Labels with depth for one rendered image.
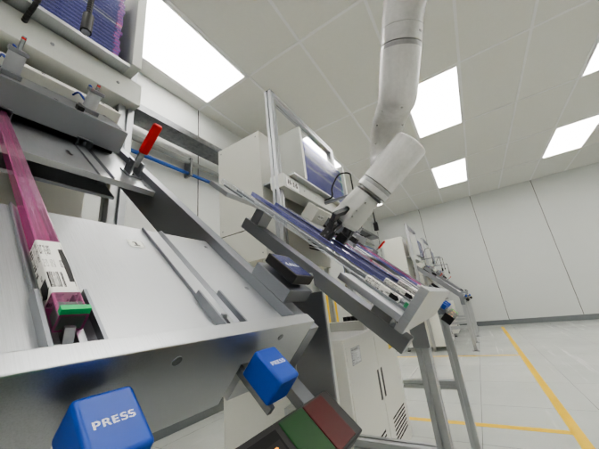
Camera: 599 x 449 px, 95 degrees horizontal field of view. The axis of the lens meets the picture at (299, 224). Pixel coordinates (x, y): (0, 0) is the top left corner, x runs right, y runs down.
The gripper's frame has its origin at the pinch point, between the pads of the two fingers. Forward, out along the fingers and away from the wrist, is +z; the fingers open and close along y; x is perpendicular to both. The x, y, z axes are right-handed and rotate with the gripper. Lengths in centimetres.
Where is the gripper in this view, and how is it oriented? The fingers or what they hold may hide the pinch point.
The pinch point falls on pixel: (332, 240)
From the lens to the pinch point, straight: 73.8
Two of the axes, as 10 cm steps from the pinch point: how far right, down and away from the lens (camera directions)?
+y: -5.3, -2.0, -8.3
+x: 6.0, 6.0, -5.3
